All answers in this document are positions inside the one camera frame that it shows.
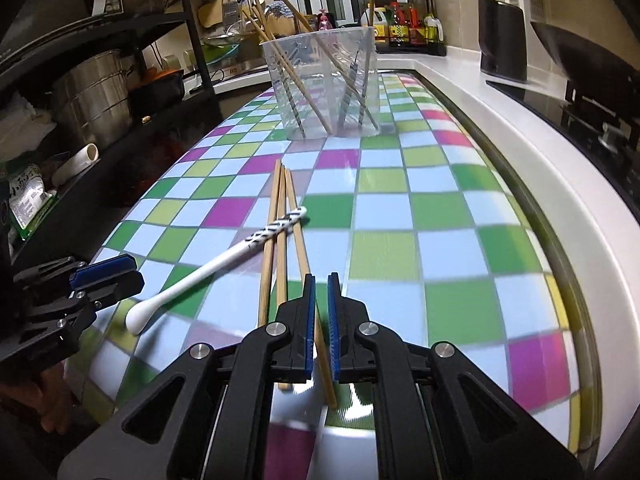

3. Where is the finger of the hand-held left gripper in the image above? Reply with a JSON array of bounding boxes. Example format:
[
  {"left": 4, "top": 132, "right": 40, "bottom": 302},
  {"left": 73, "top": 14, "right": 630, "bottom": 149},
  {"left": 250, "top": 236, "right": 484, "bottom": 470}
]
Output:
[
  {"left": 15, "top": 254, "right": 137, "bottom": 291},
  {"left": 25, "top": 271, "right": 143, "bottom": 333}
]

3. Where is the black electric kettle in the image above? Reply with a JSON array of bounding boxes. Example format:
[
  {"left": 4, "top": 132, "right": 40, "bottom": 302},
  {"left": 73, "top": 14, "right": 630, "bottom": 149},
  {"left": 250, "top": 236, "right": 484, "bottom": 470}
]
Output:
[{"left": 477, "top": 0, "right": 528, "bottom": 83}]

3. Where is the white-handled metal fork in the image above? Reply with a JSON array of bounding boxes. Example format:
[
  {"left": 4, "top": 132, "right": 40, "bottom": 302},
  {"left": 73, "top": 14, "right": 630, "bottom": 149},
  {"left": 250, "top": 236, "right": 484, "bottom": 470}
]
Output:
[{"left": 342, "top": 52, "right": 368, "bottom": 128}]

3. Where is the green food packet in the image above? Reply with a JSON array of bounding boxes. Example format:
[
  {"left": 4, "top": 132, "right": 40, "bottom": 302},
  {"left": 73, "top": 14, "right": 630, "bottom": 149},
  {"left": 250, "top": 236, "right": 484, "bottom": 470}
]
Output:
[{"left": 0, "top": 162, "right": 58, "bottom": 241}]

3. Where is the black shelf rack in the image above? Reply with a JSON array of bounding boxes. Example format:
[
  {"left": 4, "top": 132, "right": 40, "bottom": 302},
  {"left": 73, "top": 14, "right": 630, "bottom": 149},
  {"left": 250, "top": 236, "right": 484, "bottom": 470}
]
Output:
[{"left": 0, "top": 0, "right": 221, "bottom": 271}]

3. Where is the yellow oil jug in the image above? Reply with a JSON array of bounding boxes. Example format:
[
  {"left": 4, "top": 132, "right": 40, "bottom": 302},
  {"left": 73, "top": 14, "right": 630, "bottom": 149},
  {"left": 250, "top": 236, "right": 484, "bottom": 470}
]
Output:
[{"left": 367, "top": 4, "right": 391, "bottom": 47}]

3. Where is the person's left hand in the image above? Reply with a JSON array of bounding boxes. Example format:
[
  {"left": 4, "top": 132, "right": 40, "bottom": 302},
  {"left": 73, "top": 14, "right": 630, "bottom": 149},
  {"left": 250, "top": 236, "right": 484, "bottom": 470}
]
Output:
[{"left": 0, "top": 365, "right": 68, "bottom": 433}]

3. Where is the checkered tablecloth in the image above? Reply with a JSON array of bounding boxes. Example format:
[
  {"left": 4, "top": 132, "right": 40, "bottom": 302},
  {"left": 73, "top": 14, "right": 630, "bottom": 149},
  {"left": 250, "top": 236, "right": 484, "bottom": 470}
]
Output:
[{"left": 65, "top": 72, "right": 583, "bottom": 480}]

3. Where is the black wok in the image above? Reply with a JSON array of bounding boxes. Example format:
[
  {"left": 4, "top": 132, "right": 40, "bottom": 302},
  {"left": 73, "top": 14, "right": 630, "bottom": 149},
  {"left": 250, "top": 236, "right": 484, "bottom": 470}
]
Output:
[{"left": 530, "top": 20, "right": 640, "bottom": 106}]

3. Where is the dark sauce bottle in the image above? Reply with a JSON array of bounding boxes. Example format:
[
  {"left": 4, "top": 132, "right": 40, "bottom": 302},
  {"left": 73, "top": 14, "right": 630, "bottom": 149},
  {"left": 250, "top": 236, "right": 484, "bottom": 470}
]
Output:
[
  {"left": 390, "top": 2, "right": 407, "bottom": 48},
  {"left": 406, "top": 2, "right": 423, "bottom": 48}
]

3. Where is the steel stockpot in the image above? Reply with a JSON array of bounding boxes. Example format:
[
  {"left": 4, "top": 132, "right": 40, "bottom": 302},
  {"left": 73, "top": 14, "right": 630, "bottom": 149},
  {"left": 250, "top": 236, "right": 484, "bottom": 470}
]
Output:
[{"left": 50, "top": 50, "right": 131, "bottom": 148}]

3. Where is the black kitchen appliance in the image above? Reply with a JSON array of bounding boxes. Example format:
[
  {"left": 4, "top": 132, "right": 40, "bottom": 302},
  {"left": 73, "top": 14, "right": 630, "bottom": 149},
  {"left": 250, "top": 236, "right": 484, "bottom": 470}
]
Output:
[{"left": 0, "top": 0, "right": 123, "bottom": 61}]

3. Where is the white spoon with striped handle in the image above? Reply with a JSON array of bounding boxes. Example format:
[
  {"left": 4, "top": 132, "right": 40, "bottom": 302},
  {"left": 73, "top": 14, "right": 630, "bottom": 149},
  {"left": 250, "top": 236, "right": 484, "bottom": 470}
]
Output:
[{"left": 125, "top": 206, "right": 308, "bottom": 335}]

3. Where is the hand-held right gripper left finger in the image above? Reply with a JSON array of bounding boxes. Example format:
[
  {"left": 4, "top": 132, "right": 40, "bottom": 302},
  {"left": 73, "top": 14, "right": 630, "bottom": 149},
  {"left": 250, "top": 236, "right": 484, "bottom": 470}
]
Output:
[{"left": 57, "top": 272, "right": 317, "bottom": 480}]

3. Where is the black gas stove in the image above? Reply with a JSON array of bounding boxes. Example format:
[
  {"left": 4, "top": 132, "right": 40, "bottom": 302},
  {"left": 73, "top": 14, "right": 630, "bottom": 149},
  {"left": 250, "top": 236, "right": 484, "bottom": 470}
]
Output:
[{"left": 487, "top": 77, "right": 640, "bottom": 196}]

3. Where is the green plastic basin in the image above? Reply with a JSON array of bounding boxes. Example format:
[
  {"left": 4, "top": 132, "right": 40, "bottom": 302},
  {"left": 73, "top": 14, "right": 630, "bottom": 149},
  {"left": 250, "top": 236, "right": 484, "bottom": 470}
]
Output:
[{"left": 202, "top": 42, "right": 241, "bottom": 63}]

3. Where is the black cooking pot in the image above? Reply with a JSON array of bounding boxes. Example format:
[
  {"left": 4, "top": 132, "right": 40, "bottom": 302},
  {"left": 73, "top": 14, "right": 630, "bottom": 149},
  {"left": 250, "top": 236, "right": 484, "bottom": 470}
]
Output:
[{"left": 127, "top": 69, "right": 186, "bottom": 111}]

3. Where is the clear plastic utensil holder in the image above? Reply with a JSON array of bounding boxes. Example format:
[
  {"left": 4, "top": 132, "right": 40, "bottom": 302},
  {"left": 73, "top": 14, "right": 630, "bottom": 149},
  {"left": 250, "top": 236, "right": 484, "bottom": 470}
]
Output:
[{"left": 259, "top": 25, "right": 382, "bottom": 140}]

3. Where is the wooden chopstick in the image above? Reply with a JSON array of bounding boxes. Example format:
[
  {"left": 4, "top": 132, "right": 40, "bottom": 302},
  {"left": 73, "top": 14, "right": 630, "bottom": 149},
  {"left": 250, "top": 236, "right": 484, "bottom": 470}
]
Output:
[
  {"left": 241, "top": 9, "right": 333, "bottom": 134},
  {"left": 250, "top": 0, "right": 288, "bottom": 48},
  {"left": 284, "top": 167, "right": 338, "bottom": 408},
  {"left": 257, "top": 159, "right": 283, "bottom": 328},
  {"left": 276, "top": 164, "right": 292, "bottom": 392},
  {"left": 276, "top": 0, "right": 371, "bottom": 128}
]

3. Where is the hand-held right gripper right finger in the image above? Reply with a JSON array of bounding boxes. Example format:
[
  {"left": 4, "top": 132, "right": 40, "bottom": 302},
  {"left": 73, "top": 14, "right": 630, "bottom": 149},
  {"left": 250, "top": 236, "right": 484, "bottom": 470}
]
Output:
[{"left": 327, "top": 272, "right": 586, "bottom": 480}]

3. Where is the white rolled pipe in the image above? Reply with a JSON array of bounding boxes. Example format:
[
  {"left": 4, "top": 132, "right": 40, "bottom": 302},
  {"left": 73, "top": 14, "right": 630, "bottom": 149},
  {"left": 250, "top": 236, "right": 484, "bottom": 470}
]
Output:
[{"left": 51, "top": 143, "right": 99, "bottom": 186}]

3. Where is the clear oil jug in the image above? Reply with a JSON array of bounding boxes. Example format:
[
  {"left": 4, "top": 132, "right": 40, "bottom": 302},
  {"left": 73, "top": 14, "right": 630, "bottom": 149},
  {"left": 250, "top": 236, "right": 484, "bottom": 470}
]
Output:
[{"left": 422, "top": 15, "right": 445, "bottom": 45}]

